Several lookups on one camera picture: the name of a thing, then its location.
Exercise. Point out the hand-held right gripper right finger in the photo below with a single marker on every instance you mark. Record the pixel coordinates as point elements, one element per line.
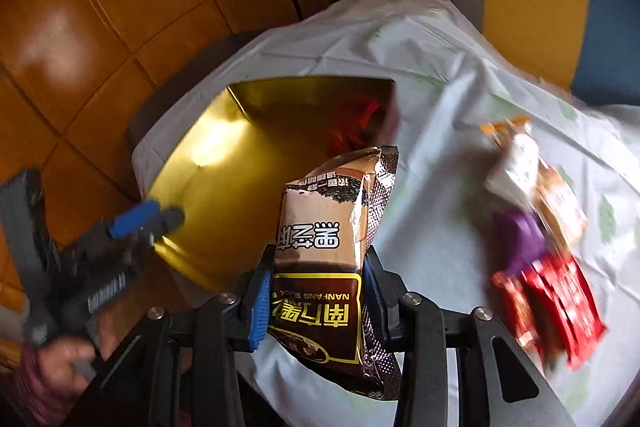
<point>381,299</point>

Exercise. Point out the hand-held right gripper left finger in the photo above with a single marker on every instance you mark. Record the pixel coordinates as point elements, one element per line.
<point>260,307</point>

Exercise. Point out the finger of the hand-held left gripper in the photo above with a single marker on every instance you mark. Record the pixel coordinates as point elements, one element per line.
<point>135,219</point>
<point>167,219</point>

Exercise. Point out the gold maroon gift box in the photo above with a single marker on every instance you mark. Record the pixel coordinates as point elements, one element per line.
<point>225,167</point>

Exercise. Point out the brown snack packet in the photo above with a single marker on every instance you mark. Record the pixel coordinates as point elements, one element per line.
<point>325,232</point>

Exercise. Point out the plain red snack packet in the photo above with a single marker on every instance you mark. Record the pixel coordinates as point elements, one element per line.
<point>565,302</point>

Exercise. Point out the person's left hand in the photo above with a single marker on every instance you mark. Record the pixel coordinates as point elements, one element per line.
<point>65,354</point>

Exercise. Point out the red gold printed snack packet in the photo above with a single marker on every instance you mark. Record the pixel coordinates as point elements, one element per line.
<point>515,307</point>

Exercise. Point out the purple snack packet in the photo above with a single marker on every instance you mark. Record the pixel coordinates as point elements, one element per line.
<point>520,239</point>

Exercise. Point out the red white snack packet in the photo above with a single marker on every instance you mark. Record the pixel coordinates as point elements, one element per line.
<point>357,122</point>

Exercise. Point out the orange snack packet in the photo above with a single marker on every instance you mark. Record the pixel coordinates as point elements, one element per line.
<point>560,202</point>

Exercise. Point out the cloud printed bed sheet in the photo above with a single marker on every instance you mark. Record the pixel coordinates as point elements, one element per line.
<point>450,107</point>

